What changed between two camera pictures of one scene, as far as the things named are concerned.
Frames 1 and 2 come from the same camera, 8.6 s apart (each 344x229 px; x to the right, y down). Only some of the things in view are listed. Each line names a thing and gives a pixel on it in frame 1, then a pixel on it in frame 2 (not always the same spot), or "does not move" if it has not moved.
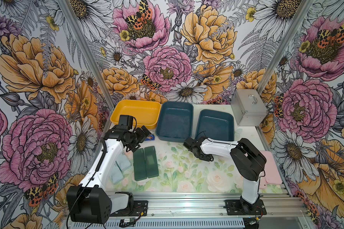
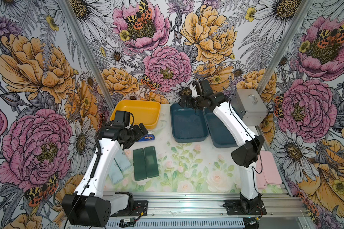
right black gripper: (207, 159) → (183, 99)
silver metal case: (248, 107) does not move
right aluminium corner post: (287, 46) does not move
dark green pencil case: (151, 165) does not move
